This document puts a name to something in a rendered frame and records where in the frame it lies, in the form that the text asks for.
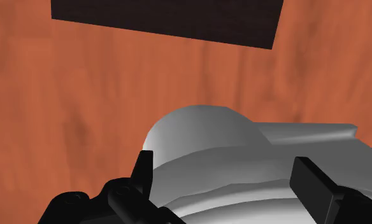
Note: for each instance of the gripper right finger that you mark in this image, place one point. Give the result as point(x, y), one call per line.
point(316, 189)

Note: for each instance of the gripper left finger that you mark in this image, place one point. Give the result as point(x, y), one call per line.
point(127, 198)

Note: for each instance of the grey toilet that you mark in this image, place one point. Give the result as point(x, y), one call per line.
point(223, 161)

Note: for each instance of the black robot stand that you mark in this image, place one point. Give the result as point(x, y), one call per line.
point(173, 17)

